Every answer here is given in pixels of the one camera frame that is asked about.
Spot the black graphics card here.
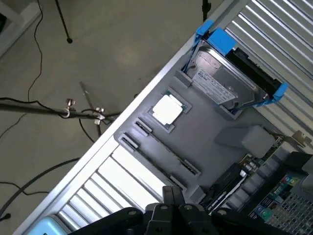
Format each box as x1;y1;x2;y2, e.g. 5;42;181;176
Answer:
204;131;313;221

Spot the light blue box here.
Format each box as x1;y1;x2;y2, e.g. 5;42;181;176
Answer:
23;214;73;235

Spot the grey motherboard mock-up tray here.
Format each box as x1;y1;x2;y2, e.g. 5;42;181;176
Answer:
113;70;278;199

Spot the black open PC case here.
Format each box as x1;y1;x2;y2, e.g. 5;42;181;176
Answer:
241;151;313;235

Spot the silver CPU chip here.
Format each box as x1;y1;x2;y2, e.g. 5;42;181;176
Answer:
152;94;184;126

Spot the black tripod with clamps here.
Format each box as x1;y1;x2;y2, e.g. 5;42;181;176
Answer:
0;81;123;144

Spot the silver hard disk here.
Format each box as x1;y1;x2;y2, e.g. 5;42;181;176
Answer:
190;40;270;111

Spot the black disk drive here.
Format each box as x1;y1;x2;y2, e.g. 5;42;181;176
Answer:
224;47;282;96

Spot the blue disk caddy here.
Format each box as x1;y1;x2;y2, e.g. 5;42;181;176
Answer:
185;19;290;116

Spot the black stand leg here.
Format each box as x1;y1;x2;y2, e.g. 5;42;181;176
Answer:
201;0;212;21
54;0;73;44

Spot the white furniture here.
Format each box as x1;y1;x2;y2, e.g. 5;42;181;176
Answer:
0;0;43;58

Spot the thick black floor cable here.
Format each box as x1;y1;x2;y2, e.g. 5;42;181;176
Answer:
0;157;82;220

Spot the thin black floor cable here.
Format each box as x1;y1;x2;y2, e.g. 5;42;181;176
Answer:
0;0;49;140

